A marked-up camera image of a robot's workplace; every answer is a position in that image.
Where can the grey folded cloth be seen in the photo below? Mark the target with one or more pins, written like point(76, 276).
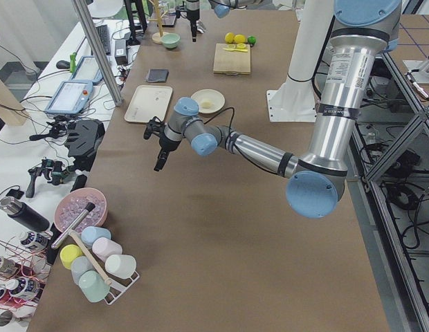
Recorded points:
point(157, 75)

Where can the metal ice scoop handle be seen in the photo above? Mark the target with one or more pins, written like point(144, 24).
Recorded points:
point(81, 216)

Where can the white cup rack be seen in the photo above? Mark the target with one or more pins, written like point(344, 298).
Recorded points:
point(117, 290)

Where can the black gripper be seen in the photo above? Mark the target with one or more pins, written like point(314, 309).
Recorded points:
point(165, 144)

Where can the black water bottle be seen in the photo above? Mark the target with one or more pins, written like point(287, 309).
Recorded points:
point(24, 214)

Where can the blue teach pendant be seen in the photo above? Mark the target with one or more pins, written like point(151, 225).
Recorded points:
point(70, 98)
point(87, 69)

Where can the whole yellow lemon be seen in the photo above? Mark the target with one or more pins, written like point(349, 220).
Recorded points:
point(239, 39)
point(229, 38)

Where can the black keyboard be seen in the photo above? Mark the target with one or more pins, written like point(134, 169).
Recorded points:
point(103, 34)

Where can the cream rectangular tray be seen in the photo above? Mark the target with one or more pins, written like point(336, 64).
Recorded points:
point(148, 101)

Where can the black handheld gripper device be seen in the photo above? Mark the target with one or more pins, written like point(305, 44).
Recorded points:
point(53, 171)

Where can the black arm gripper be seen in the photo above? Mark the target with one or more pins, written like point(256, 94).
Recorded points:
point(192, 16)

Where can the grey cup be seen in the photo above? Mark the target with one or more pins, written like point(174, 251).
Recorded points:
point(79, 266)

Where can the green lime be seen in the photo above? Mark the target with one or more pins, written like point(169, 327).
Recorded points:
point(251, 40)

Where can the yellow cup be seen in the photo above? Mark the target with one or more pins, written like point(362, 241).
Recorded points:
point(68, 254)

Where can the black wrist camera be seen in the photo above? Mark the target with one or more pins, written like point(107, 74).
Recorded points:
point(155, 126)

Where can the yellow plastic knife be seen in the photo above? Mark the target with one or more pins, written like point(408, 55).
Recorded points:
point(243, 50)

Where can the metal scoop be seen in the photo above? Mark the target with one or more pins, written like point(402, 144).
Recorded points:
point(200, 27)

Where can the mint green cup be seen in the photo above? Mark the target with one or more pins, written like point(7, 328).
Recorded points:
point(93, 286)

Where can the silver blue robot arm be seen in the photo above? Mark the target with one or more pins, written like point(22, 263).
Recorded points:
point(316, 180)

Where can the pink cup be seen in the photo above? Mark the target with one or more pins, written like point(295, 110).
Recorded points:
point(104, 247)

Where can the mint green bowl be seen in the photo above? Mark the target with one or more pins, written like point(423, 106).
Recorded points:
point(170, 40)

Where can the black plastic stand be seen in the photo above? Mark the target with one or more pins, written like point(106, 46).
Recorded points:
point(83, 140)

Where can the wooden mug tree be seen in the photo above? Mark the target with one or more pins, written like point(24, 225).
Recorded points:
point(158, 18)

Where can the round cream plate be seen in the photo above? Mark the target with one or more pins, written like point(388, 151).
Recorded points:
point(217, 98)

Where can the white cup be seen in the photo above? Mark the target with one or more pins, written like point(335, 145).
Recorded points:
point(122, 266)

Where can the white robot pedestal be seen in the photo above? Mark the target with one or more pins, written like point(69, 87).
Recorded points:
point(295, 100)

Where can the wooden cutting board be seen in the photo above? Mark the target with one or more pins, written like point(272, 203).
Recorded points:
point(231, 62)

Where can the blue cup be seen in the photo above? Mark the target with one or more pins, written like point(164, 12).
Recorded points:
point(91, 233)

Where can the aluminium frame post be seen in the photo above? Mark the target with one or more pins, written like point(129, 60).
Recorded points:
point(93, 39)

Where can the pink bowl of ice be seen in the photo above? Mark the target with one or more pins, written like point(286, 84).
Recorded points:
point(74, 203)

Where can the black computer mouse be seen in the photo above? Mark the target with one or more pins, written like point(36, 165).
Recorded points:
point(63, 64)

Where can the black power adapter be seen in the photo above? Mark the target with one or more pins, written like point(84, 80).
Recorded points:
point(120, 52)

